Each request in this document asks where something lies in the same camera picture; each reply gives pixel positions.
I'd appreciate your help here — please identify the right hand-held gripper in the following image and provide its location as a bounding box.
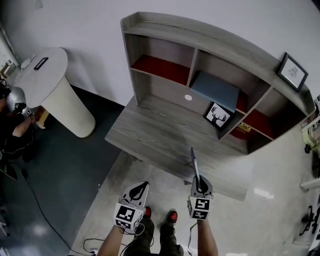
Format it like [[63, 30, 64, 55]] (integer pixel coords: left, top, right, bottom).
[[187, 175, 215, 221]]

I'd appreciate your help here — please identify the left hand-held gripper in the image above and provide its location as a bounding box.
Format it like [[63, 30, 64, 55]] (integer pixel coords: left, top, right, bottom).
[[113, 181, 150, 235]]

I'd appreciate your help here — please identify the light blue book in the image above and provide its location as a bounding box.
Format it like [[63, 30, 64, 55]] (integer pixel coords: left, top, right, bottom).
[[190, 146, 203, 191]]

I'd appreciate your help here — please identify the grey-blue book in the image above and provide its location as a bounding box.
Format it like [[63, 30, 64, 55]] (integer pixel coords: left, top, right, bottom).
[[190, 70, 241, 114]]

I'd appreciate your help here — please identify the grey wooden shelf desk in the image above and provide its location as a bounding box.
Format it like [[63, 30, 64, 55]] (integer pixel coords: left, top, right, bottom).
[[120, 11, 316, 156]]

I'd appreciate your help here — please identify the person's left forearm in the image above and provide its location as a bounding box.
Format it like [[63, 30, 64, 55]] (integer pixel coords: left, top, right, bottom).
[[96, 224, 127, 256]]

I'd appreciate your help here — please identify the person's right forearm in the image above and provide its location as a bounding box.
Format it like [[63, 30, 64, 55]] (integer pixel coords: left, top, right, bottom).
[[196, 218, 218, 256]]

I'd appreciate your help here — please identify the person's right red shoe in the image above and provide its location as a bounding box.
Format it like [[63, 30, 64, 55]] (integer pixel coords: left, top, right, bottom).
[[166, 210, 179, 225]]

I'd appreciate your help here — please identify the person's left leg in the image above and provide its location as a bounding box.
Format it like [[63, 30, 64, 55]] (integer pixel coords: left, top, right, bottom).
[[124, 216, 156, 256]]

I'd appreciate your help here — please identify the person's leg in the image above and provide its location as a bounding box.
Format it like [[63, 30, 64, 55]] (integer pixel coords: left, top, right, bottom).
[[159, 221, 185, 256], [124, 216, 156, 256]]

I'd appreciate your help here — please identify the person's right leg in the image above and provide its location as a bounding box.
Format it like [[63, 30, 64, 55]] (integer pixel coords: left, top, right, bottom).
[[159, 221, 185, 256]]

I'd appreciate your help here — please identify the red box with gold emblem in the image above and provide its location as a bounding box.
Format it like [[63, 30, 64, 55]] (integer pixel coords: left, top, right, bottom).
[[229, 121, 253, 141]]

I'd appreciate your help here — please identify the black framed deer picture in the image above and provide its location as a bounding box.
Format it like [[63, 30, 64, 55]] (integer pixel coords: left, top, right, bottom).
[[203, 101, 236, 133]]

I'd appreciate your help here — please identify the black office chair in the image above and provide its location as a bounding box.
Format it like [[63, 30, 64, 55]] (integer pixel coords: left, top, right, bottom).
[[299, 204, 320, 237]]

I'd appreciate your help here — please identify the pale storage crate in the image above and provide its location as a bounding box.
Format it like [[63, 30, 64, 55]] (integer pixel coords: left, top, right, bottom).
[[301, 117, 320, 146]]

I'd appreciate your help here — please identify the small wooden box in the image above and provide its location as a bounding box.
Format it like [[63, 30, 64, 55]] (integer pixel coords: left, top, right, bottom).
[[37, 106, 50, 125]]

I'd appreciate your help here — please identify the black framed bird picture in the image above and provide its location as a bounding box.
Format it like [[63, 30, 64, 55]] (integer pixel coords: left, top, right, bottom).
[[276, 51, 310, 93]]

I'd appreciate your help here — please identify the silver dome object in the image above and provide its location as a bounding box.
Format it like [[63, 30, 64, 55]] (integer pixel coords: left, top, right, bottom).
[[6, 86, 27, 112]]

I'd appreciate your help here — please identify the small white object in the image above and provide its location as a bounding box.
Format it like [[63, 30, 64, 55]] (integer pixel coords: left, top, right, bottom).
[[20, 57, 35, 70]]

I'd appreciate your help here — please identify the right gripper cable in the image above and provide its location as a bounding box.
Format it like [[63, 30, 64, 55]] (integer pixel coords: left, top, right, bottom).
[[186, 221, 199, 256]]

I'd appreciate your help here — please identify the black floor cable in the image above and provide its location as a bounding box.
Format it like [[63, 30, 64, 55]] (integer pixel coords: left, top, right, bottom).
[[21, 168, 76, 252]]

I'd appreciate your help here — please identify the white round pedestal table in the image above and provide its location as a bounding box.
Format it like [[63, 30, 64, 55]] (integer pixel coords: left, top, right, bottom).
[[13, 46, 97, 139]]

